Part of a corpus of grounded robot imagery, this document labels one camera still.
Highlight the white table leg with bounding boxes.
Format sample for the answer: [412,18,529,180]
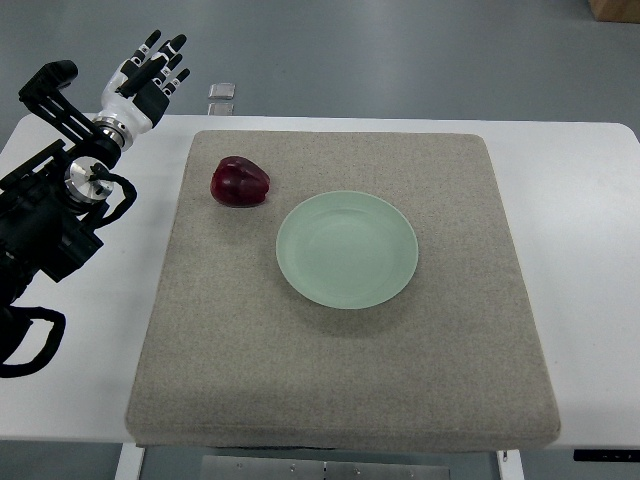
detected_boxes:
[114,443,145,480]
[496,450,525,480]

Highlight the metal base plate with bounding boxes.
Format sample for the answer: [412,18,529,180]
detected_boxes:
[200,455,451,480]

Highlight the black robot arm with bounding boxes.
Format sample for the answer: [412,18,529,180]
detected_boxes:
[1,60,137,378]

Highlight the cardboard box corner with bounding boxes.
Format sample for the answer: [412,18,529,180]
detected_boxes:
[588,0,640,24]

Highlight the white table leg left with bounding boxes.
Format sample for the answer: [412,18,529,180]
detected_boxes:
[114,443,145,480]

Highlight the pale green plate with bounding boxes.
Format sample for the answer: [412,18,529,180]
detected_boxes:
[275,191,419,310]

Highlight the floor socket plate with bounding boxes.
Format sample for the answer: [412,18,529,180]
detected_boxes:
[208,82,236,100]
[207,102,234,116]

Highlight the black table control panel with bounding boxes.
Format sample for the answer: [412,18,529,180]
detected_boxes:
[573,449,640,463]

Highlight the beige fabric mat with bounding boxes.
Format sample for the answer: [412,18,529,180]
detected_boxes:
[125,130,561,452]

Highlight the white table leg right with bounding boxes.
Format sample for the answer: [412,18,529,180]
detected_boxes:
[496,450,525,480]

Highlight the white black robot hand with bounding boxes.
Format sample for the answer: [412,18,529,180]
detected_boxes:
[93,30,190,149]

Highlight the upper floor socket plate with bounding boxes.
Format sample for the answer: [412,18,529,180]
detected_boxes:
[208,82,236,100]

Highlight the lower floor socket plate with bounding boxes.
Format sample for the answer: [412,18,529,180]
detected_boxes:
[207,102,234,116]

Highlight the red apple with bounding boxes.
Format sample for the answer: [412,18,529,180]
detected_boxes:
[210,156,271,208]

